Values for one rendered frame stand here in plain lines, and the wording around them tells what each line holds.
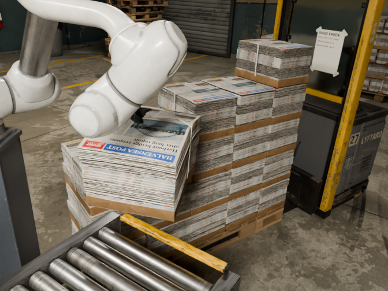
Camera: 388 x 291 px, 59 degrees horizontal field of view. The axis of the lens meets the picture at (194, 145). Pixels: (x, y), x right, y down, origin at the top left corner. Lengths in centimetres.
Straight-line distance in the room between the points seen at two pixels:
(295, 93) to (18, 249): 172
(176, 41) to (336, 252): 215
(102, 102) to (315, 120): 227
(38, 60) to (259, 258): 174
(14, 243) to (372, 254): 217
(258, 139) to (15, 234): 139
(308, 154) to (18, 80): 219
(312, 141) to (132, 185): 205
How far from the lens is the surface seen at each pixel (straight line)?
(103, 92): 73
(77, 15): 85
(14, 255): 175
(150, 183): 99
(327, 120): 276
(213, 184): 201
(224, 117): 187
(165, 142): 99
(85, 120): 71
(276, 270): 234
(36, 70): 144
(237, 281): 110
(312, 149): 289
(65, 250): 121
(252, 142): 211
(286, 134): 234
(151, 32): 69
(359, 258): 264
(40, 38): 134
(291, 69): 217
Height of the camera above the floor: 158
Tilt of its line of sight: 25 degrees down
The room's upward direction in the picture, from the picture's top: 3 degrees clockwise
